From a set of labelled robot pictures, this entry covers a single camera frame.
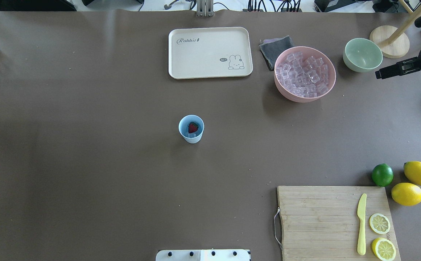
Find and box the red strawberry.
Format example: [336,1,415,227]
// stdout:
[187,122,200,134]

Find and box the light blue cup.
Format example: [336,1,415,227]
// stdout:
[178,115,205,144]

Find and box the clear ice cubes pile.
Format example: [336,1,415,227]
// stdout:
[275,51,333,99]

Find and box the wooden mug tree stand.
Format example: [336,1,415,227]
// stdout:
[362,4,421,64]

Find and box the green bowl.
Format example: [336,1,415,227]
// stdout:
[343,38,383,73]

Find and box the whole lemon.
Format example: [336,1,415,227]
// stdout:
[403,161,421,186]
[391,182,421,206]

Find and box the pink bowl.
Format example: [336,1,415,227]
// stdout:
[274,46,336,103]

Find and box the green lime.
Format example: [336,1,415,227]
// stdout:
[371,163,394,187]

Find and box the grey folded cloth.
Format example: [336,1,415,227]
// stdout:
[259,35,294,71]

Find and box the yellow plastic knife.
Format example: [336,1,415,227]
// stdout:
[357,193,367,256]

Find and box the lemon slice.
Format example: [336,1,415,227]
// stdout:
[368,213,391,235]

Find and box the wooden cutting board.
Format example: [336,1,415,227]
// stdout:
[277,186,392,261]

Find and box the lemon half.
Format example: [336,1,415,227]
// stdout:
[371,237,397,261]

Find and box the cream rabbit tray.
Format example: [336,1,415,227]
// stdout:
[168,27,253,79]

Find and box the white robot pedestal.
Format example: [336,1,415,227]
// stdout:
[155,249,251,261]

